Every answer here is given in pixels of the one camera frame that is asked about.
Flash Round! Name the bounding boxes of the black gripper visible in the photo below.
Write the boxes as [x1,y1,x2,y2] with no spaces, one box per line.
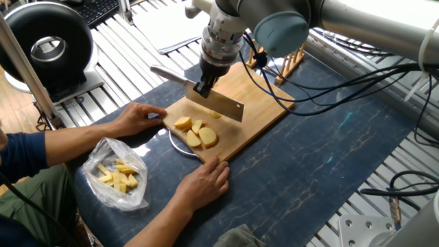
[192,34,241,97]

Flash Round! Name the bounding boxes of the steel cleaver knife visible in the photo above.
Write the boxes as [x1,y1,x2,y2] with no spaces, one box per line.
[150,65,246,123]

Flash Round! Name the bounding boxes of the bamboo cutting board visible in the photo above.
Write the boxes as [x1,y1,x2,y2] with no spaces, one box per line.
[163,62,296,165]

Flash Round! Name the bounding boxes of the person's right forearm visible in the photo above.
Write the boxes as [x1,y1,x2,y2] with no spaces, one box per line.
[126,196,193,247]

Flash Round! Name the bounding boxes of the person's left forearm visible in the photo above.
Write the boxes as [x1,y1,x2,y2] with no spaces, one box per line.
[0,117,124,179]

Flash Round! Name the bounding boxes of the person's left hand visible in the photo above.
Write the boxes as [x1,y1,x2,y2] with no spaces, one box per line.
[113,103,169,137]

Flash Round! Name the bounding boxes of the person's right hand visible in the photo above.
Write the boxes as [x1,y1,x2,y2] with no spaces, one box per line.
[175,158,232,212]

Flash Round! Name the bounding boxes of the white sheet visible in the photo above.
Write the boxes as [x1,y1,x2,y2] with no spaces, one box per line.
[132,0,206,56]

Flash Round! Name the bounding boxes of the wooden knife rack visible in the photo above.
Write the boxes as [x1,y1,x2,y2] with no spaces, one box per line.
[248,43,308,86]

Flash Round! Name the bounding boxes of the dark blue marble mat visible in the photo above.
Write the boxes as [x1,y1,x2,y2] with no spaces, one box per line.
[65,58,427,247]

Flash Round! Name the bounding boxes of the plastic bag of potato sticks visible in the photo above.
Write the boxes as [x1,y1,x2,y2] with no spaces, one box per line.
[82,134,150,211]

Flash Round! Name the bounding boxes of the black keyboard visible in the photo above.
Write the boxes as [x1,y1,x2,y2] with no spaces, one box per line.
[65,0,123,30]

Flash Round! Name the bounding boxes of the grey-green cloth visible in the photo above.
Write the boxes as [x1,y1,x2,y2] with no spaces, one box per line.
[211,223,267,247]

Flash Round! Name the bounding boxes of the wooden pole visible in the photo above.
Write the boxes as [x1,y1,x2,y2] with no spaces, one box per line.
[0,14,64,132]

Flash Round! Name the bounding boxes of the metal mounting plate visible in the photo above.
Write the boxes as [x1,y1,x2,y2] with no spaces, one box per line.
[336,213,400,247]

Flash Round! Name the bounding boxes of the olive trousers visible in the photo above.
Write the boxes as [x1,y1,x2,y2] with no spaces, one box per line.
[0,156,93,247]

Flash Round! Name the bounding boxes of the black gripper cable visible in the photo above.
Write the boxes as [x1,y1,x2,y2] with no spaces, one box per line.
[240,34,439,107]

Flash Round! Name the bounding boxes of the black round ring lamp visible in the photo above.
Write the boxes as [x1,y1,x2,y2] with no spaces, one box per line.
[0,2,104,104]

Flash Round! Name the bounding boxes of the black cable with plug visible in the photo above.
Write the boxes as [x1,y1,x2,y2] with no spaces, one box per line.
[360,170,439,207]

